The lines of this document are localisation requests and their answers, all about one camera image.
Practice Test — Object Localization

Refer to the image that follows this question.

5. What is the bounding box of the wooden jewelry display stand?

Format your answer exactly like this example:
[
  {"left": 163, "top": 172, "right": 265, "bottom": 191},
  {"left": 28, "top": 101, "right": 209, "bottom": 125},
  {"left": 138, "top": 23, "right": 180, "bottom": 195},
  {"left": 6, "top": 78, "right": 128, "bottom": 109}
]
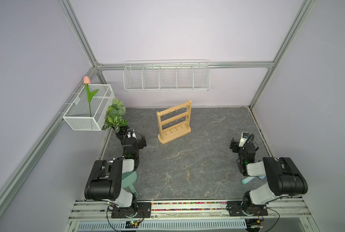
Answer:
[{"left": 157, "top": 100, "right": 192, "bottom": 144}]

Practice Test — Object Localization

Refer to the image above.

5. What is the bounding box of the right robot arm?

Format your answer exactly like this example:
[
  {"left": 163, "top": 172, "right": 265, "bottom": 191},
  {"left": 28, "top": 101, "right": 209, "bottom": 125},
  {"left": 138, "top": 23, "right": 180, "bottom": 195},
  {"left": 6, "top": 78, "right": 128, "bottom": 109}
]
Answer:
[{"left": 229, "top": 134, "right": 308, "bottom": 210}]

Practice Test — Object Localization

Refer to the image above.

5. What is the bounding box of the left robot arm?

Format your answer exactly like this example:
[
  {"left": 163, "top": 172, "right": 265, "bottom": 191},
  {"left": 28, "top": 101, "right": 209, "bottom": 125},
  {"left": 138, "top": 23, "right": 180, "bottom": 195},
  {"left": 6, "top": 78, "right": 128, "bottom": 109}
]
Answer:
[{"left": 84, "top": 128, "right": 146, "bottom": 211}]

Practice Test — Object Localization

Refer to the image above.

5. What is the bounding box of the black ribbed vase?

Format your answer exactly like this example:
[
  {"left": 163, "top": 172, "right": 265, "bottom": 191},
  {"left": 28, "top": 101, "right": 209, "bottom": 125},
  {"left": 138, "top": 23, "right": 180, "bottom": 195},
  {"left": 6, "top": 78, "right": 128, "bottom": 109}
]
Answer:
[{"left": 115, "top": 126, "right": 129, "bottom": 141}]

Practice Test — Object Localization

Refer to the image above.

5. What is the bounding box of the green artificial potted plant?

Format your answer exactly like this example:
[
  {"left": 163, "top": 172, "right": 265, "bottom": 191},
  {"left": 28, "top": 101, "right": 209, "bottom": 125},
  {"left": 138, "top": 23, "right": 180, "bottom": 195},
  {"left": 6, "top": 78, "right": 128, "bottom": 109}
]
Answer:
[{"left": 102, "top": 98, "right": 128, "bottom": 132}]

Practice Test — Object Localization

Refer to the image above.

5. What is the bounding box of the green dustpan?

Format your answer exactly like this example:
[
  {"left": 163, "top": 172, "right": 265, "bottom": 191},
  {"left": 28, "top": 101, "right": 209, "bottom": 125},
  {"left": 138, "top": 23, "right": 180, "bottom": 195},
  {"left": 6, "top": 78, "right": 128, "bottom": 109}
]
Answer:
[{"left": 121, "top": 171, "right": 138, "bottom": 197}]

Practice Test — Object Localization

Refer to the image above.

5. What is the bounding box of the pink artificial tulip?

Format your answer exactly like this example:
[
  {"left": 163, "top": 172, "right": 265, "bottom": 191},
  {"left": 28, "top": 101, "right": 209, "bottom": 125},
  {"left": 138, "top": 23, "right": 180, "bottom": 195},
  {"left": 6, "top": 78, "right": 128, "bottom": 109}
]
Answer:
[{"left": 83, "top": 76, "right": 99, "bottom": 117}]

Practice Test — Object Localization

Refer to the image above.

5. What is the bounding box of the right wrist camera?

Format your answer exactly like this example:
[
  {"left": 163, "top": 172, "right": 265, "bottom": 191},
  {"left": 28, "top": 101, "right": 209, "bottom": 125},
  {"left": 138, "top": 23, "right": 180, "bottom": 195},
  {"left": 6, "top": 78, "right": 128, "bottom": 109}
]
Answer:
[{"left": 239, "top": 131, "right": 250, "bottom": 148}]

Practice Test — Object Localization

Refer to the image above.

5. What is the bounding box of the white mesh wall basket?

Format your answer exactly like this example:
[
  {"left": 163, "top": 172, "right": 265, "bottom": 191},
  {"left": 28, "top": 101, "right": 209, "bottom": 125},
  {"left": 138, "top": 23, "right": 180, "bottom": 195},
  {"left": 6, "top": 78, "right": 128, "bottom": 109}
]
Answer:
[{"left": 62, "top": 84, "right": 115, "bottom": 131}]

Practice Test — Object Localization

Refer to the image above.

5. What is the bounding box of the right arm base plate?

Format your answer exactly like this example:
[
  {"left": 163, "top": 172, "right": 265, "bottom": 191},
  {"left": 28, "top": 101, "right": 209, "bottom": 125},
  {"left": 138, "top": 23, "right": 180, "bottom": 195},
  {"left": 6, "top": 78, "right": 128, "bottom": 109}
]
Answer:
[{"left": 226, "top": 200, "right": 268, "bottom": 217}]

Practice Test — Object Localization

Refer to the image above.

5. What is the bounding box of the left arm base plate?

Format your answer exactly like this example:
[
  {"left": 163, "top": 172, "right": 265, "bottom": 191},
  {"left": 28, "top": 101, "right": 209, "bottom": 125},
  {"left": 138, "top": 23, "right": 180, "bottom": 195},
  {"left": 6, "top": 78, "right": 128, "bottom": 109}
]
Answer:
[{"left": 111, "top": 202, "right": 152, "bottom": 219}]

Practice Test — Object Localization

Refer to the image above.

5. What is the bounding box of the white slotted cable duct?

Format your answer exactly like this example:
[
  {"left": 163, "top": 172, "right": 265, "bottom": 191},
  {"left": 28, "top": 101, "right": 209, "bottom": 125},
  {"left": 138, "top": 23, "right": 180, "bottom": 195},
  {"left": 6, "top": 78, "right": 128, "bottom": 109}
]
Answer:
[{"left": 77, "top": 218, "right": 247, "bottom": 232}]

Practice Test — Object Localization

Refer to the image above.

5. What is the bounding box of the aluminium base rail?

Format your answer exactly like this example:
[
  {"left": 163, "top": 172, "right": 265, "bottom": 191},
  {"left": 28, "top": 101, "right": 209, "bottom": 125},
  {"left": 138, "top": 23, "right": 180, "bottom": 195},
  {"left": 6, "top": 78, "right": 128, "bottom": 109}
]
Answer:
[{"left": 68, "top": 198, "right": 312, "bottom": 221}]

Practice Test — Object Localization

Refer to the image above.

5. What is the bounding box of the white wire wall shelf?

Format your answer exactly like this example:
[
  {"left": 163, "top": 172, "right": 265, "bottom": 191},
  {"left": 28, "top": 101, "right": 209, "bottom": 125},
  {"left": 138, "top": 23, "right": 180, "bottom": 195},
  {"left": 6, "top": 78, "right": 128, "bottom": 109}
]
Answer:
[{"left": 123, "top": 60, "right": 211, "bottom": 91}]

